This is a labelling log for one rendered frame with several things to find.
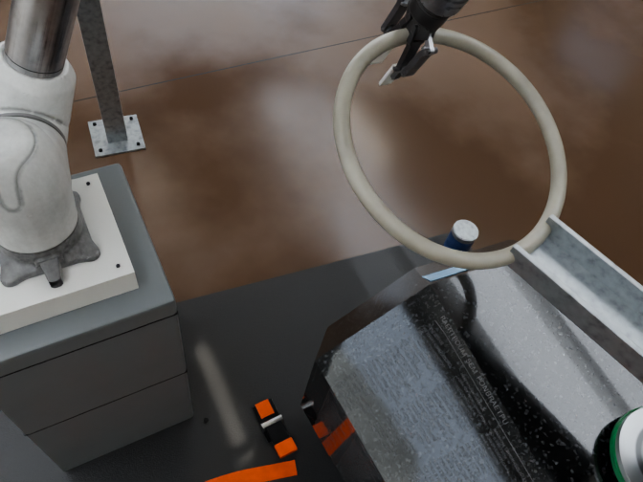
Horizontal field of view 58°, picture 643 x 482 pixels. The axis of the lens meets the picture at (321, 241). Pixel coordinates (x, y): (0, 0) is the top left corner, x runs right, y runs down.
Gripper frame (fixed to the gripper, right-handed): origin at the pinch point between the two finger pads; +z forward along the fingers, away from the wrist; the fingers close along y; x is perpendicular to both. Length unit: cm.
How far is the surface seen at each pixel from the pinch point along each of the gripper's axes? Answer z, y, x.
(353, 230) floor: 111, 10, 38
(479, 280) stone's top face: 13, 48, 10
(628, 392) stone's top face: 2, 80, 24
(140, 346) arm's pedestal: 43, 34, -59
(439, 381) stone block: 16, 64, -7
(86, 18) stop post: 84, -79, -40
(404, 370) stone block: 22, 60, -11
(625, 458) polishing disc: -5, 87, 10
